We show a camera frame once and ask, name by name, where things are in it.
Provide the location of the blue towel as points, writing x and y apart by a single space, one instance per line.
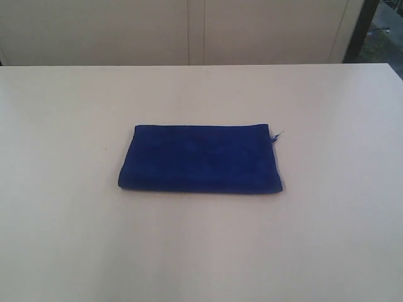
201 159

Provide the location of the black metal post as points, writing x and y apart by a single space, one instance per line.
360 31

